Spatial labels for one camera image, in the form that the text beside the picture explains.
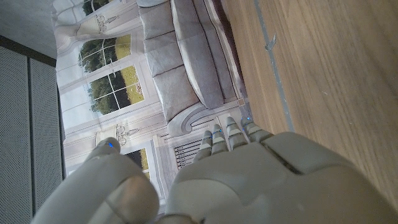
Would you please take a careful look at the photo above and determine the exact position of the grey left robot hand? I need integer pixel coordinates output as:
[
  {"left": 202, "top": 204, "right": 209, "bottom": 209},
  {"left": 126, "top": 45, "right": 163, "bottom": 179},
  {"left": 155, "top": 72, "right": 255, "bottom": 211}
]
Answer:
[{"left": 30, "top": 116, "right": 398, "bottom": 224}]

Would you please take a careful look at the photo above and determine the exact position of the printed living room backdrop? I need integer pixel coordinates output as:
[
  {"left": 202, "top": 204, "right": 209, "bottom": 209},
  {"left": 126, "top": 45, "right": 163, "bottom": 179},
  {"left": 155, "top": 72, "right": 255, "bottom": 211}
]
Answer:
[{"left": 51, "top": 0, "right": 254, "bottom": 215}]

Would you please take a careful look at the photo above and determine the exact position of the grey tape outline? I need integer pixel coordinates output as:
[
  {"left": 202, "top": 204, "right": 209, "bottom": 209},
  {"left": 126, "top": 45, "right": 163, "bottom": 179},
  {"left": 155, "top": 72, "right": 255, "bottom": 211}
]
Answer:
[{"left": 253, "top": 0, "right": 295, "bottom": 133}]

